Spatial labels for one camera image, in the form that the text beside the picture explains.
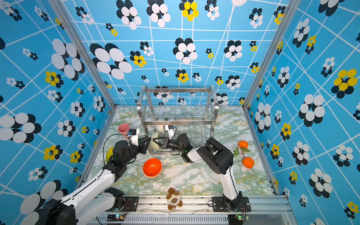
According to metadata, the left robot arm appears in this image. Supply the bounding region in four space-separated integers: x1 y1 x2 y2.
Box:
36 137 151 225

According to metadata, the mandarin orange near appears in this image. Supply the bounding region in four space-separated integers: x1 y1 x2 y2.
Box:
242 157 255 169

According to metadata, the mandarin orange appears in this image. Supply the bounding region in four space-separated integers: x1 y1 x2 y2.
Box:
242 157 255 169
238 140 248 149

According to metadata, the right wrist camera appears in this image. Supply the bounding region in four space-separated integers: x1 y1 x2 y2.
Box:
165 125 177 139

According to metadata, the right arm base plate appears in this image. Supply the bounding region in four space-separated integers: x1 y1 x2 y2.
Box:
211 196 252 212

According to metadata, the light green bowl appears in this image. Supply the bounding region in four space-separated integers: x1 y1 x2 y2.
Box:
150 136 162 152

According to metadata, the steel two-tier dish rack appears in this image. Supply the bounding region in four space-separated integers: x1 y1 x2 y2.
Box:
136 85 219 145

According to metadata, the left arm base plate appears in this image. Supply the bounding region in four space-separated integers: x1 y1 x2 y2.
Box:
110 196 139 212

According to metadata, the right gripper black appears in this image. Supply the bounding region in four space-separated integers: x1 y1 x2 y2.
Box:
154 137 186 155

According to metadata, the green leaf sprig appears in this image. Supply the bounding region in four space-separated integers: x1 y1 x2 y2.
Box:
233 147 250 158

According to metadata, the mandarin orange far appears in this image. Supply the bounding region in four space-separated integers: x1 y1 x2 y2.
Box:
238 140 248 149

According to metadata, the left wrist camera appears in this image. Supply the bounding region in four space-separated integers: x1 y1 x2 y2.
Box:
127 128 140 146

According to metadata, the cream bowl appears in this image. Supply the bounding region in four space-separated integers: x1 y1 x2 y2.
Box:
155 125 166 134

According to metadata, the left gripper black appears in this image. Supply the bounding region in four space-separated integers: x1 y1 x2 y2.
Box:
123 136 151 166

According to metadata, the yellow green fruit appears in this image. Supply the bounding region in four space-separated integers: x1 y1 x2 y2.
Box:
106 147 113 163

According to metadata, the aluminium front rail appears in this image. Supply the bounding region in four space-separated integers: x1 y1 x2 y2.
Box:
53 193 299 225

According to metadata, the orange bowl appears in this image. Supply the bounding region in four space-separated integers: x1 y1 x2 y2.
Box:
142 158 163 178

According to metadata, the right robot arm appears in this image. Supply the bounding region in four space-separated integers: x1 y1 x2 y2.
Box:
152 133 242 211

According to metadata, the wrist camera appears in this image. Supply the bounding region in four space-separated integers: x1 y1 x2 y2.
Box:
127 128 140 146
165 125 177 139

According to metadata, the pink cup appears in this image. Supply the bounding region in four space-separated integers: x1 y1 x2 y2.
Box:
118 123 130 137

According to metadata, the brown white plush toy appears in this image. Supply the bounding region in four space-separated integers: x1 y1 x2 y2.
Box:
166 187 183 211

